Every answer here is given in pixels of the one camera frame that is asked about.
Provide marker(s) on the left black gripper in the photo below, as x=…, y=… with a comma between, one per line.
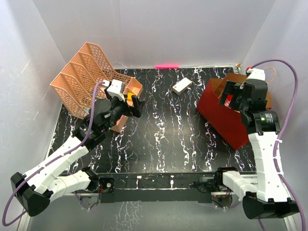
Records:
x=135, y=110

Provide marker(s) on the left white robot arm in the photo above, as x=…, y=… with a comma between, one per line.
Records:
x=41, y=185

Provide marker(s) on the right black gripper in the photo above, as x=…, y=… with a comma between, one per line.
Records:
x=231, y=87

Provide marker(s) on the red paper bag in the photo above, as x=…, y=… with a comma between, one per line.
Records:
x=238, y=128

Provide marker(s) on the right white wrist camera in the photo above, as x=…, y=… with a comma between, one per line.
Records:
x=254, y=73

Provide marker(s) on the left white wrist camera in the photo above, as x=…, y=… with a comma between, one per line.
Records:
x=116, y=89

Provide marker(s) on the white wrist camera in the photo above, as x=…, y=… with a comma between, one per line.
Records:
x=254, y=73
x=116, y=89

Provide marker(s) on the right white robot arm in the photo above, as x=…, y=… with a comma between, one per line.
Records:
x=269, y=198

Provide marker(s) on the red cookie snack bag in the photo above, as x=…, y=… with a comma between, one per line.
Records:
x=228, y=100

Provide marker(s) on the small white cardboard box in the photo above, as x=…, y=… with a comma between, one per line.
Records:
x=181, y=86

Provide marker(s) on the peach plastic file organizer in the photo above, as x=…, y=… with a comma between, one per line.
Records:
x=88, y=75

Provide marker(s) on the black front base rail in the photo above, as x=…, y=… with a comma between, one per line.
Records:
x=162, y=187

